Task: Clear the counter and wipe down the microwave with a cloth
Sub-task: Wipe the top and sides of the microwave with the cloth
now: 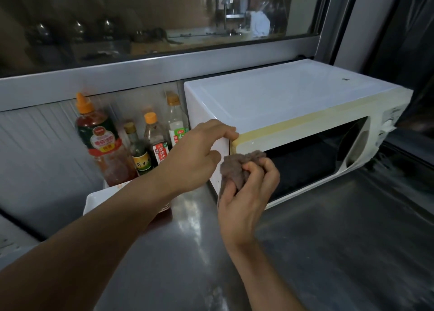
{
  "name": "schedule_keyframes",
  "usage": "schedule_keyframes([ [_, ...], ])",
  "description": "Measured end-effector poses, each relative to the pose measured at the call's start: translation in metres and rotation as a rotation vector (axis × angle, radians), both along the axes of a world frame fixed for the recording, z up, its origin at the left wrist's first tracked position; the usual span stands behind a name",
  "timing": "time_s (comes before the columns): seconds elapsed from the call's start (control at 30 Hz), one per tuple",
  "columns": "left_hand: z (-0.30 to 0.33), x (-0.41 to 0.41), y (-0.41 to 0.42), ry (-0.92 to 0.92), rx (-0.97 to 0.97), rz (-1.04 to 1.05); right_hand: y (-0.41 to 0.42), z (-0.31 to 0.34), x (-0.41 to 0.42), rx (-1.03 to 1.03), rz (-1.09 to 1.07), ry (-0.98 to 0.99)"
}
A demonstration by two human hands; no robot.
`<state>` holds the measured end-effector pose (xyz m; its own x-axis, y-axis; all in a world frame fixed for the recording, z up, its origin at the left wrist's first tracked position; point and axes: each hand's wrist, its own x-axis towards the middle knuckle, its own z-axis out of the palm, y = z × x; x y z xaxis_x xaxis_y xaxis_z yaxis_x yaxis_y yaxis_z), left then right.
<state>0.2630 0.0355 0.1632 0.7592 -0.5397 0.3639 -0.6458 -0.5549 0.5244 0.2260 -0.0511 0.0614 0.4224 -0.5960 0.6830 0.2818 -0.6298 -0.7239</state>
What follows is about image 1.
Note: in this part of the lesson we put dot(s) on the person's left hand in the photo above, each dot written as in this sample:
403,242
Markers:
193,156

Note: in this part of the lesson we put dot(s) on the person's right hand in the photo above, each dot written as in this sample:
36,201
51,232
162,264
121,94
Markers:
244,205

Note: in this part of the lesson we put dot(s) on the brown cleaning cloth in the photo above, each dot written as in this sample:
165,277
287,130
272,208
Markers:
235,168

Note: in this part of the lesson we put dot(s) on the clear bottle green label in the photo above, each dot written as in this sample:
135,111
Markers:
176,120

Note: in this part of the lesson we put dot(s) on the dark sauce bottle orange cap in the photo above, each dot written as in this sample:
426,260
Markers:
156,137

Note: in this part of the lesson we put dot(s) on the small green glass bottle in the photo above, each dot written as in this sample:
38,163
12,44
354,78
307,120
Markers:
139,154

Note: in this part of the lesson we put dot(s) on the red sauce bottle orange cap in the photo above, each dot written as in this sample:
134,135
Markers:
101,141

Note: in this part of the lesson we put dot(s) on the white microwave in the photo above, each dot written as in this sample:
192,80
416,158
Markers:
271,93

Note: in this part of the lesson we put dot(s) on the white rectangular plate orange print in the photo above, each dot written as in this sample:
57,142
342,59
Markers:
98,198

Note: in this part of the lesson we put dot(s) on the person's left forearm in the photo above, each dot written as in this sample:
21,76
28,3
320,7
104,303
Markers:
84,246

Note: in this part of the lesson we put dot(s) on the stainless steel table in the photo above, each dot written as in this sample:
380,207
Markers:
339,246

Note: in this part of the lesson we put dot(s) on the wooden worktable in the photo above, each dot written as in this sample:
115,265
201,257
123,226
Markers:
190,44

